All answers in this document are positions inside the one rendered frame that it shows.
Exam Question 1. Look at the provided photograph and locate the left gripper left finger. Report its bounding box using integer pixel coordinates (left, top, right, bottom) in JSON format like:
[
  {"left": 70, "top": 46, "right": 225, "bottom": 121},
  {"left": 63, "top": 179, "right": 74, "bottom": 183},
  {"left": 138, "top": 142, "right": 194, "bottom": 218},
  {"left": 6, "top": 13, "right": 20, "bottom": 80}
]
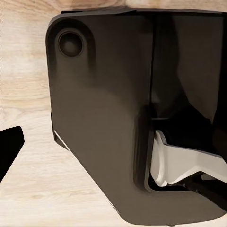
[{"left": 0, "top": 126, "right": 25, "bottom": 183}]

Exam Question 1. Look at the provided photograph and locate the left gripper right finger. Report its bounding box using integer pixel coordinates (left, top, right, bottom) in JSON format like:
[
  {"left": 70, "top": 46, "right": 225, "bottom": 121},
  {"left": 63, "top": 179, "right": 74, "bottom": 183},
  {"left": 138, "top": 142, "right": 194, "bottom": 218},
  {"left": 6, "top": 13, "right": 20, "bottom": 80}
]
[{"left": 212, "top": 126, "right": 227, "bottom": 164}]

